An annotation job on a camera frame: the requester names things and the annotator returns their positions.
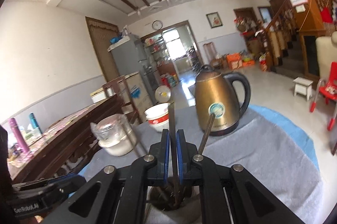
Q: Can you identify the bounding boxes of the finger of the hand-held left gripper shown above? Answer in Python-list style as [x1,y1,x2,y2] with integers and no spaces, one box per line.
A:
[12,173,87,191]

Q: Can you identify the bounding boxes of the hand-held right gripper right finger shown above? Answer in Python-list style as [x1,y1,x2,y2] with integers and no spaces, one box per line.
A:
[176,129,307,224]

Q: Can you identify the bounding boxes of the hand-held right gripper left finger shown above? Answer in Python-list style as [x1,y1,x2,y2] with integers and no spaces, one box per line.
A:
[49,129,170,224]

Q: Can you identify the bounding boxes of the single dark square chopstick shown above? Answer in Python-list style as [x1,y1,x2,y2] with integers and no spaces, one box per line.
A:
[167,103,182,210]

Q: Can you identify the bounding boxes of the group of dark chopsticks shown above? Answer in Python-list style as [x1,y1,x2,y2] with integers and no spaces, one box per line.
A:
[126,113,215,211]

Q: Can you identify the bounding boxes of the grey metal chopstick holder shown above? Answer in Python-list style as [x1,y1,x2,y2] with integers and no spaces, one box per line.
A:
[146,182,201,224]

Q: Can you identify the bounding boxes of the white bowl red emblem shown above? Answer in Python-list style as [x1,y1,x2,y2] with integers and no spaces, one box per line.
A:
[149,122,169,133]

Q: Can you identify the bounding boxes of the red banded white bowl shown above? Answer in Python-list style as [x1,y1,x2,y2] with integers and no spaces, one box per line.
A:
[146,116,170,125]

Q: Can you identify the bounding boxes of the dark carved wooden sideboard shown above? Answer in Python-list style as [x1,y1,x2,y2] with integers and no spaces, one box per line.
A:
[7,93,143,185]

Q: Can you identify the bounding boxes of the clear plastic box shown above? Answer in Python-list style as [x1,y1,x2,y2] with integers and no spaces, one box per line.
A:
[25,129,43,141]

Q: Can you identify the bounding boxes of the pink patterned sideboard mat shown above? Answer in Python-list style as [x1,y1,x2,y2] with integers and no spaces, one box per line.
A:
[8,104,106,166]

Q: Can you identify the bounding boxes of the white electric fan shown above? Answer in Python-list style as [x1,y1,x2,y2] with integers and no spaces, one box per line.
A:
[155,85,172,104]

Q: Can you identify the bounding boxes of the teal thermos bottle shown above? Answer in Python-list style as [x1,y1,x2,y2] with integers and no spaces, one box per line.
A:
[28,113,43,135]

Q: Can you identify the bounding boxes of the purple thermos bottle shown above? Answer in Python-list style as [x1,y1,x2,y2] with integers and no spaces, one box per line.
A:
[9,118,29,153]

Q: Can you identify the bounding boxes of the white appliance blue sticker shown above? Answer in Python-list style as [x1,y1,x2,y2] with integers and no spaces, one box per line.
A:
[124,71,154,111]

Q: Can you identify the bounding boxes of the gold electric kettle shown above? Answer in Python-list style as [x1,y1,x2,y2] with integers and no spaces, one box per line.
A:
[193,64,251,137]

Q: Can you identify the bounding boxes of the grey felt table cover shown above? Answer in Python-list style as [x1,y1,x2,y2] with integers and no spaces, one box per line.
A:
[76,105,324,224]

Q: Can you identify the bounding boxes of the dark wooden chair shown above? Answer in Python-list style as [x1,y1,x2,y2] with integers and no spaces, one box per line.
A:
[101,76,140,124]

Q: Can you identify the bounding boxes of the white chest freezer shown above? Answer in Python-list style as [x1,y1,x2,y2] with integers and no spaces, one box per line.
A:
[90,87,116,104]

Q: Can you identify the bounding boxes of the grey refrigerator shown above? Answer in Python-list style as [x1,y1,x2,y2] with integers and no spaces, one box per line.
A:
[108,34,161,98]

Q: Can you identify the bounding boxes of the shelf with bottles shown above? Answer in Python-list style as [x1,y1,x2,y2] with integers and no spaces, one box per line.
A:
[143,37,171,74]

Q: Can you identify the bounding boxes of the orange carton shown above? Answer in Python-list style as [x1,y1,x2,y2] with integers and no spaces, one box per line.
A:
[226,53,244,70]

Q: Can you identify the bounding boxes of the light wooden chair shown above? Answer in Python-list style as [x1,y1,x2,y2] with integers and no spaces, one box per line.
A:
[203,42,223,70]

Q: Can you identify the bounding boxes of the blue table cloth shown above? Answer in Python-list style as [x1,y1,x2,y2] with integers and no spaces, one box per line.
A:
[78,104,320,177]

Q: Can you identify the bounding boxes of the brown door with curtain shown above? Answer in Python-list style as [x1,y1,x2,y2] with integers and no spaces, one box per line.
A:
[85,16,120,82]

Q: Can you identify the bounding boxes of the blue plastic bag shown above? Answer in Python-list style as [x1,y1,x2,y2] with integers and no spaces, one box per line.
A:
[110,34,124,45]

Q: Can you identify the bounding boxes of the small white stool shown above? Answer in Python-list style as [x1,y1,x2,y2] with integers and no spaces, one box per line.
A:
[293,77,314,101]

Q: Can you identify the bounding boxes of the wooden stair railing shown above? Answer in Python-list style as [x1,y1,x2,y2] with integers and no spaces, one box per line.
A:
[259,0,301,72]

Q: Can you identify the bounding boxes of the red plastic chair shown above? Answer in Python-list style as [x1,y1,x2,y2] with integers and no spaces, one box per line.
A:
[309,62,337,131]

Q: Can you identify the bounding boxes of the cream chair back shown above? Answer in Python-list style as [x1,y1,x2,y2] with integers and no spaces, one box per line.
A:
[315,31,337,82]

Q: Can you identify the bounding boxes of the framed wall picture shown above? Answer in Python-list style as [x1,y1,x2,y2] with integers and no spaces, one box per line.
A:
[206,12,220,28]

